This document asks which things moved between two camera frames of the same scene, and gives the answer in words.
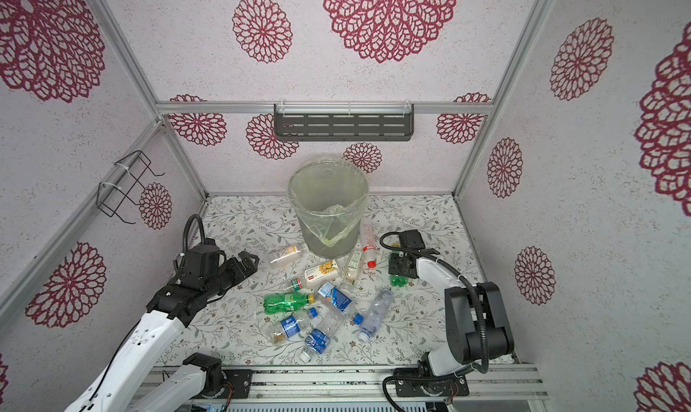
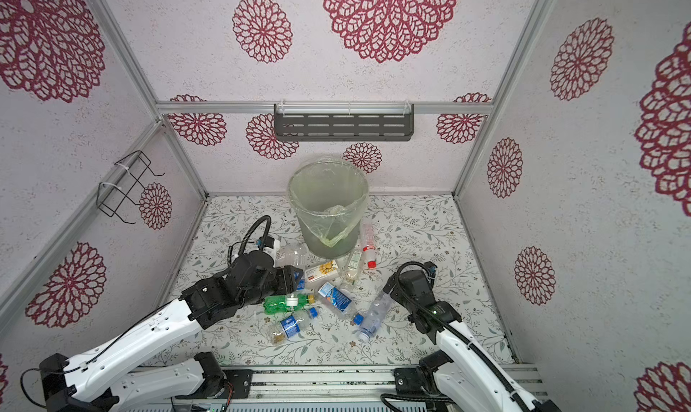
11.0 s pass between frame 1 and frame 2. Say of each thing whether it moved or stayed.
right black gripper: moved
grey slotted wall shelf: stayed
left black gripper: moved
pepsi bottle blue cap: stayed
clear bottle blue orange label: stayed
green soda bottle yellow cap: stayed
